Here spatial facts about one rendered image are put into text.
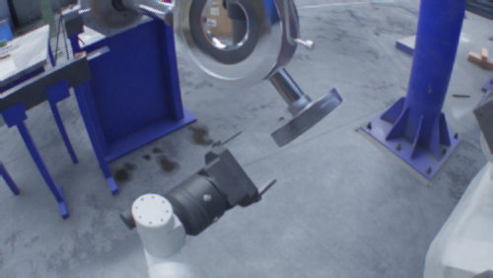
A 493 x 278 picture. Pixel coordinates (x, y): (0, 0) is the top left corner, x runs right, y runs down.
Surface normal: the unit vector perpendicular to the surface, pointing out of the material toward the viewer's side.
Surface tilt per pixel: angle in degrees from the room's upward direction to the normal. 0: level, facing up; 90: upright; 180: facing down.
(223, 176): 41
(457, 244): 48
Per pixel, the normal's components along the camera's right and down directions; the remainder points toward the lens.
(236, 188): 0.52, -0.39
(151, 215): 0.11, -0.77
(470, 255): -0.77, -0.47
